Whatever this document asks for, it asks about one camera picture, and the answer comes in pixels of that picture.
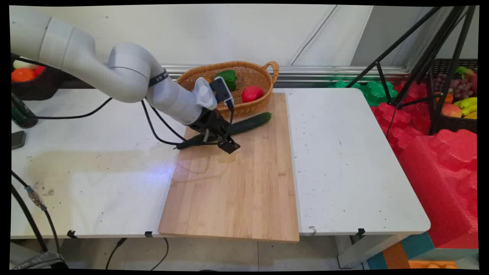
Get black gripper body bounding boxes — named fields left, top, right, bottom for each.
left=189, top=109, right=230, bottom=143

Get dark green cucumber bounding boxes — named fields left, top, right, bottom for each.
left=175, top=112, right=272, bottom=150

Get wooden cutting board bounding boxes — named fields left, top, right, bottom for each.
left=158, top=93, right=300, bottom=243

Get green bell pepper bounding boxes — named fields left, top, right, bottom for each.
left=216, top=70, right=238, bottom=92

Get red apple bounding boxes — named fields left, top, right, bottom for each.
left=241, top=85, right=264, bottom=103

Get white table leg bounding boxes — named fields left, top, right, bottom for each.
left=335, top=233, right=411, bottom=269

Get red foam pieces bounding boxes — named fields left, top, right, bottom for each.
left=370, top=81, right=434, bottom=153

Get dark woven basket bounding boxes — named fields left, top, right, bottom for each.
left=11, top=57, right=65, bottom=101

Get dark green bottle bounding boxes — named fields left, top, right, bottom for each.
left=11, top=92, right=39, bottom=129

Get black phone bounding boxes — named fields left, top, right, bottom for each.
left=11, top=131, right=26, bottom=150

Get orange tomato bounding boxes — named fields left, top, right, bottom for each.
left=11, top=68, right=37, bottom=83

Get teal orange foam mat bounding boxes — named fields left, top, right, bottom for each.
left=367, top=231, right=479, bottom=270

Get large red foam block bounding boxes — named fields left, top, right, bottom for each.
left=397, top=129, right=479, bottom=249

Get peach coloured fruit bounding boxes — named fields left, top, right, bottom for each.
left=441, top=103, right=463, bottom=118

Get dark fruit crate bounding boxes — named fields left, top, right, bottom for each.
left=427, top=58, right=478, bottom=134

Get orange foam piece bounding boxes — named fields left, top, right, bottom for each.
left=408, top=260, right=459, bottom=270

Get purple grapes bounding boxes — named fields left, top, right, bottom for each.
left=434, top=73, right=474, bottom=100

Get black tripod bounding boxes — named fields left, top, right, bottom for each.
left=346, top=6, right=477, bottom=136

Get yellow green bananas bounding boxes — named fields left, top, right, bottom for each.
left=453, top=97, right=478, bottom=120

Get red green fruit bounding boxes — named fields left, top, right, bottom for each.
left=456, top=67, right=478, bottom=92

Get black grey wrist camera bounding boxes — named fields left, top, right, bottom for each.
left=209, top=76, right=235, bottom=111

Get light wicker basket with handles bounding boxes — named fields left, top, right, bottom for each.
left=176, top=61, right=280, bottom=117

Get black strap on arm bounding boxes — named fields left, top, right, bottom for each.
left=148, top=70, right=169, bottom=87

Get aluminium wall rail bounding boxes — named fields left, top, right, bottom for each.
left=61, top=64, right=412, bottom=83

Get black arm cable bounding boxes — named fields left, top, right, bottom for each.
left=11, top=55, right=235, bottom=149

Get thin black floor cable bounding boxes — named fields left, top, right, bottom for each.
left=105, top=237, right=169, bottom=271

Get cable with metal connector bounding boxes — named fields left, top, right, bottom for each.
left=11, top=171, right=62, bottom=254

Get thick black cable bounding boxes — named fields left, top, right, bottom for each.
left=11, top=185, right=49, bottom=252

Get black device with cables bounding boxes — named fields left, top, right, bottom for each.
left=13, top=251, right=70, bottom=270

